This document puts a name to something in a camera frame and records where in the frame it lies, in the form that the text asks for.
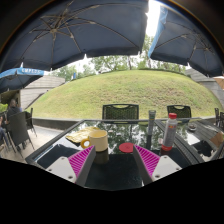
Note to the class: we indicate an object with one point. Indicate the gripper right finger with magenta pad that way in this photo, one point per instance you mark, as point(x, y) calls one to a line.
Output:
point(153, 167)

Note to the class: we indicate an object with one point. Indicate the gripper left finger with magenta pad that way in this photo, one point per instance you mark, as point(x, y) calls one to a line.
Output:
point(74, 168)

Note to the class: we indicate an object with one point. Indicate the red round bottle cap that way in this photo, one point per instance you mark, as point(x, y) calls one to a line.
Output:
point(126, 147)

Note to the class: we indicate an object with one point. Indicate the yellow cloth on table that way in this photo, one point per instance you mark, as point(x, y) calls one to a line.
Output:
point(78, 136)

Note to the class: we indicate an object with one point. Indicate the plastic bottle with red cap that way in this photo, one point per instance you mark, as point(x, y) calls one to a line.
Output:
point(170, 131)

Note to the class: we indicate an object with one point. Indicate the small dish on right table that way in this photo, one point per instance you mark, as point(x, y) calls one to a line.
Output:
point(192, 126)

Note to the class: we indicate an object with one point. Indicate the black wicker chair right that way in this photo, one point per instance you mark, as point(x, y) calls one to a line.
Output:
point(183, 112)

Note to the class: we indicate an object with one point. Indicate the black wicker chair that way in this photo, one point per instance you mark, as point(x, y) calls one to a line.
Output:
point(183, 112)
point(120, 113)

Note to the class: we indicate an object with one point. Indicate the black wicker chair centre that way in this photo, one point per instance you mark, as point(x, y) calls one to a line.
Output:
point(120, 113)

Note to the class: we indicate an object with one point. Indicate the black chair at left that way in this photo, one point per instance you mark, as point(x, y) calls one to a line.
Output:
point(18, 130)

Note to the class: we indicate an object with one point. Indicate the black chair far right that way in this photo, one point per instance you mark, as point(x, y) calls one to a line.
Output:
point(219, 118)

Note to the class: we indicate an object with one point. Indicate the seated person in dark shirt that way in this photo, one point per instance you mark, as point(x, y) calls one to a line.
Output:
point(13, 109)

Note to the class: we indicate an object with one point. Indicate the left blue printed umbrella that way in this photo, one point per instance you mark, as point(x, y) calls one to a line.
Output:
point(18, 78)

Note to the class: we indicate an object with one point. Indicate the right dark blue umbrella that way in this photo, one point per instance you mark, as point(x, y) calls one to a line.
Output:
point(178, 40)

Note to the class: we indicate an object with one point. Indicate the large dark blue umbrella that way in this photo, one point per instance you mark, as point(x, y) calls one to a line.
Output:
point(66, 31)

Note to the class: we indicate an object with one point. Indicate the cream mug with yellow handle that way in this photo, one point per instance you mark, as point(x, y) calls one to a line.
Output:
point(96, 138)

